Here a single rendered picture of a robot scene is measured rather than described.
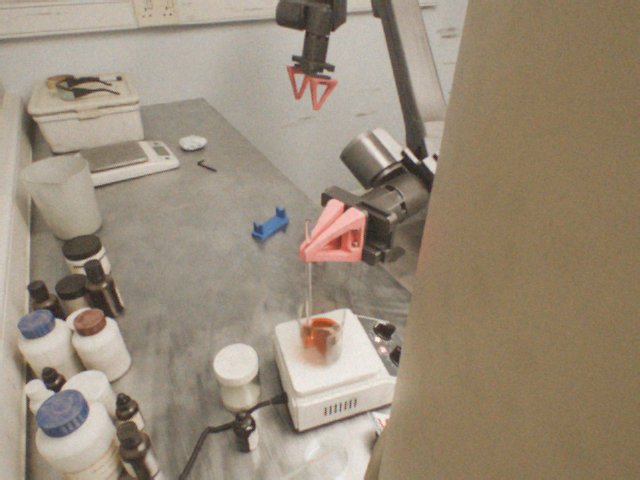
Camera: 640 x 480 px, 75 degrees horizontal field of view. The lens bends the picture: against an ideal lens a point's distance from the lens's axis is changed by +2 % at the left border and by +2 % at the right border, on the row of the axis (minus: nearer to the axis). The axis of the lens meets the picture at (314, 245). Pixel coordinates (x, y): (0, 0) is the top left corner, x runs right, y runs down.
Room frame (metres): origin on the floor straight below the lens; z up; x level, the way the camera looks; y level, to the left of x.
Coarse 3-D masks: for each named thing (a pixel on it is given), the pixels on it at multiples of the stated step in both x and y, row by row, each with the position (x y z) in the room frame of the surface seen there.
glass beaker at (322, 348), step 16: (304, 304) 0.39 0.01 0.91; (320, 304) 0.40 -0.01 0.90; (336, 304) 0.39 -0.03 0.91; (304, 320) 0.39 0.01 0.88; (336, 320) 0.39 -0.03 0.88; (304, 336) 0.35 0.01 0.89; (320, 336) 0.34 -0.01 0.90; (336, 336) 0.34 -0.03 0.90; (304, 352) 0.35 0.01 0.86; (320, 352) 0.34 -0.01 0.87; (336, 352) 0.34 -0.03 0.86; (320, 368) 0.34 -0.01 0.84
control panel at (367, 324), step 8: (360, 320) 0.45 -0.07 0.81; (368, 320) 0.46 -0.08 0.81; (376, 320) 0.46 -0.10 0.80; (368, 328) 0.43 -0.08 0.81; (368, 336) 0.41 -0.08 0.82; (376, 336) 0.42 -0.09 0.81; (392, 336) 0.44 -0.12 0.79; (376, 344) 0.40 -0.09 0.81; (384, 344) 0.41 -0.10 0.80; (392, 344) 0.42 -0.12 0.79; (400, 344) 0.43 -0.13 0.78; (384, 352) 0.39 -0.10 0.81; (384, 360) 0.37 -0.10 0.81; (392, 368) 0.36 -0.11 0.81
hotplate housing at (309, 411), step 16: (272, 336) 0.41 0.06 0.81; (384, 368) 0.36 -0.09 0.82; (288, 384) 0.33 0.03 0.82; (352, 384) 0.33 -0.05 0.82; (368, 384) 0.33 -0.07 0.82; (384, 384) 0.33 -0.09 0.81; (272, 400) 0.33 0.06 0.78; (288, 400) 0.33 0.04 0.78; (304, 400) 0.31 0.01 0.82; (320, 400) 0.31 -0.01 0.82; (336, 400) 0.31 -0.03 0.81; (352, 400) 0.32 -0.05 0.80; (368, 400) 0.33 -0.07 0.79; (384, 400) 0.34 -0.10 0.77; (304, 416) 0.30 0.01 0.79; (320, 416) 0.31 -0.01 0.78; (336, 416) 0.31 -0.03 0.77
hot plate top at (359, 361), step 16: (352, 320) 0.42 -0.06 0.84; (288, 336) 0.39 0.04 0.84; (352, 336) 0.39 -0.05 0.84; (288, 352) 0.37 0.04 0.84; (352, 352) 0.37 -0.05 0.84; (368, 352) 0.37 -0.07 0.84; (288, 368) 0.34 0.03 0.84; (304, 368) 0.34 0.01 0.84; (336, 368) 0.34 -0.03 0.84; (352, 368) 0.34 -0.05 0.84; (368, 368) 0.34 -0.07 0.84; (304, 384) 0.32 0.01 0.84; (320, 384) 0.32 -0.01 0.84; (336, 384) 0.32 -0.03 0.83
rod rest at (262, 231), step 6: (276, 210) 0.84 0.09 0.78; (282, 210) 0.83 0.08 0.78; (276, 216) 0.84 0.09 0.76; (282, 216) 0.83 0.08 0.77; (270, 222) 0.81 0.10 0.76; (276, 222) 0.81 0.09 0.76; (282, 222) 0.81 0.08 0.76; (258, 228) 0.76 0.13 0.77; (264, 228) 0.78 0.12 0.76; (270, 228) 0.78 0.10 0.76; (276, 228) 0.79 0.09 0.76; (252, 234) 0.77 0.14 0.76; (258, 234) 0.76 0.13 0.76; (264, 234) 0.76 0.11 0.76; (270, 234) 0.77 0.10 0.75
